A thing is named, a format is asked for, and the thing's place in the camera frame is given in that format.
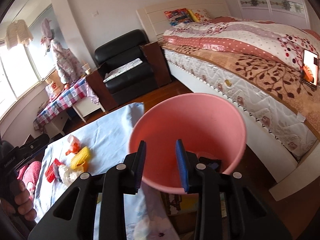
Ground pink plastic trash bucket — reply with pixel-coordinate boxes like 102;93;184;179
129;93;247;194

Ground person's left hand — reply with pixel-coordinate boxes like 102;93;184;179
1;180;37;221

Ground red polka dot cushion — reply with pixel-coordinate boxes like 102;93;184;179
17;161;41;201

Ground red foam fruit net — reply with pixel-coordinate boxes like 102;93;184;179
45;158;62;183

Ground yellow foam fruit net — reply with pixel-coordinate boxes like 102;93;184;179
70;146;91;172

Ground light blue floral tablecloth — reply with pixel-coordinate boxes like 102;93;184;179
34;102;179;239

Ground orange white plastic bag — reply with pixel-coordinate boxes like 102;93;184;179
65;135;81;155

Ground white desk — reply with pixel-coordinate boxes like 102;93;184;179
43;97;106;138

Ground brown paper shopping bag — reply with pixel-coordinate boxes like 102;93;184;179
45;70;64;101

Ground window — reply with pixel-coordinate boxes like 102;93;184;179
1;6;67;116

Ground plaid tablecloth on desk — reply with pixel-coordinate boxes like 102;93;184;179
33;77;100;131

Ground dark wooden side cabinet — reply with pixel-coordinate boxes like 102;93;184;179
86;70;118;111

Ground white cushion on armchair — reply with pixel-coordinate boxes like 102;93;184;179
103;58;143;83

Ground hanging floral pyjamas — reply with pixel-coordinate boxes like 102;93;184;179
41;18;85;85

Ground drink cup with straw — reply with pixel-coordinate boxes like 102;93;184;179
82;60;92;75

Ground black leather armchair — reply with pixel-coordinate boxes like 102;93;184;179
94;29;158;105

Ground dark wooden nightstand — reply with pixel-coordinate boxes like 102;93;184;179
141;42;171;87

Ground bed with floral bedding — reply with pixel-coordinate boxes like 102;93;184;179
162;17;319;201

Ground hanging cream knitted top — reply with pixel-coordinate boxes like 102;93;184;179
5;20;34;50

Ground white bed headboard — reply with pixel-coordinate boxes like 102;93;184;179
136;0;231;42

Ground colourful printed pillow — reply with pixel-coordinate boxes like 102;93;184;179
164;8;194;26

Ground smartphone on bed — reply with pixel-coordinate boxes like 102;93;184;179
301;49;319;90

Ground white wardrobe with pink doors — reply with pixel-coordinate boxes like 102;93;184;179
238;0;310;29

